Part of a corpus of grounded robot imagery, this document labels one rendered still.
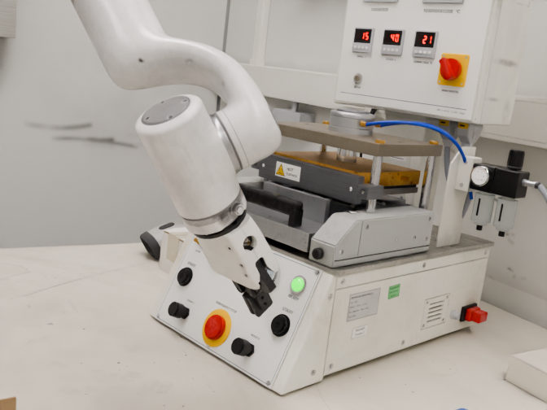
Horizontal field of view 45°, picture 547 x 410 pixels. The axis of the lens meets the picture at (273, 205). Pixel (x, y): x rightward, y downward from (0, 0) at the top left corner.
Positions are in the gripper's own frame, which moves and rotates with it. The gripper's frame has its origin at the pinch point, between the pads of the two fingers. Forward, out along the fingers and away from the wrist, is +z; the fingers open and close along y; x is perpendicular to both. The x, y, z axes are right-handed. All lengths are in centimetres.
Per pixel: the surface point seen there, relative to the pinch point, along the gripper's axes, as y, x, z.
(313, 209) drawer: 6.9, -19.9, 1.2
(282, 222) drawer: 7.5, -13.7, -0.8
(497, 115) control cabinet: -4, -57, 6
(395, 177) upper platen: 1.7, -34.4, 4.2
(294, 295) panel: 0.0, -5.7, 4.8
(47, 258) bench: 66, 7, 11
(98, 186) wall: 150, -39, 48
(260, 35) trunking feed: 112, -103, 20
